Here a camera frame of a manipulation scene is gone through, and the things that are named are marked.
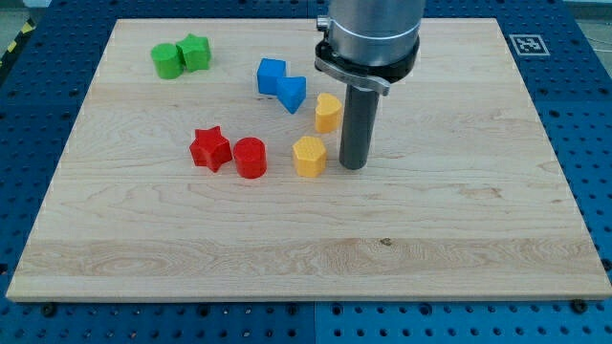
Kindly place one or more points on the black bolt front right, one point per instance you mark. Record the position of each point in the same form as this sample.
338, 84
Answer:
579, 306

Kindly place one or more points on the green star block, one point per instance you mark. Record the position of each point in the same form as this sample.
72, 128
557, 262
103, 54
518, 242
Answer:
195, 52

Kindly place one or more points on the light wooden board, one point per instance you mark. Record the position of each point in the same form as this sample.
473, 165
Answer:
462, 197

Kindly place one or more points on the blue cube block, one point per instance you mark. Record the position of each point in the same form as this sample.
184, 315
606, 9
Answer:
268, 72

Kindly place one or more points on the black bolt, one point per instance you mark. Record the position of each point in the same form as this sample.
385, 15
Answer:
579, 306
48, 310

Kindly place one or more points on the red cylinder block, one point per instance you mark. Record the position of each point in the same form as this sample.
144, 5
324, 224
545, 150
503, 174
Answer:
250, 157

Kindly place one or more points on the yellow hexagon block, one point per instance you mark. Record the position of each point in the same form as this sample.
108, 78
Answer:
309, 156

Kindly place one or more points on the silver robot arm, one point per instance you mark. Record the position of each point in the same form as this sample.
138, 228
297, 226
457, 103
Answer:
394, 8

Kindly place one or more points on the green cylinder block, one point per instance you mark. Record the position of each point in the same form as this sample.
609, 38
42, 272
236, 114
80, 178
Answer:
167, 61

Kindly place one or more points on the blue triangle block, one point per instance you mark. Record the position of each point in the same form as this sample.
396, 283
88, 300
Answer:
291, 92

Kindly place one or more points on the black bolt front left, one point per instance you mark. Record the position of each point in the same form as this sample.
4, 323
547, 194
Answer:
48, 310

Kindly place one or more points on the yellow heart block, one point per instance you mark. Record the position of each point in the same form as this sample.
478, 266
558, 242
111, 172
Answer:
327, 113

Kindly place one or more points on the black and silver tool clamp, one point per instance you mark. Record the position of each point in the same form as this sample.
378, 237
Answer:
369, 52

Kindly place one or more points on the red star block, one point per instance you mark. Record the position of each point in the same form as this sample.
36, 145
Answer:
210, 148

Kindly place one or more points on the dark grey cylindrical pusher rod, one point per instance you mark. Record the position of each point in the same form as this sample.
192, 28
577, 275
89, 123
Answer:
360, 110

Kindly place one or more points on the white fiducial marker tag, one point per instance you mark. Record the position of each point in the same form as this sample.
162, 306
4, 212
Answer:
526, 44

